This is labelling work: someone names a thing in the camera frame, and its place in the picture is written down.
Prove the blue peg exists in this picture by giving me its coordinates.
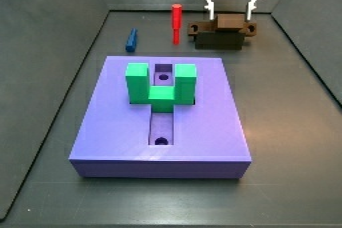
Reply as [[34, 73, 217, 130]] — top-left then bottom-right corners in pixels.
[[126, 28, 138, 52]]

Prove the brown T-shaped block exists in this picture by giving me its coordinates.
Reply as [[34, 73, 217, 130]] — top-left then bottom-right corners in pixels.
[[187, 14, 257, 37]]

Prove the purple base block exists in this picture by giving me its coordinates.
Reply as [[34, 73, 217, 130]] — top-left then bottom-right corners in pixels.
[[70, 56, 251, 179]]

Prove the green U-shaped block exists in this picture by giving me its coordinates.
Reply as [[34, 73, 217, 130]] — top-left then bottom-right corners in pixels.
[[126, 63, 198, 113]]

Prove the red peg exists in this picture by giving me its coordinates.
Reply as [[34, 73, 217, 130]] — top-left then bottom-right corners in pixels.
[[171, 4, 182, 45]]

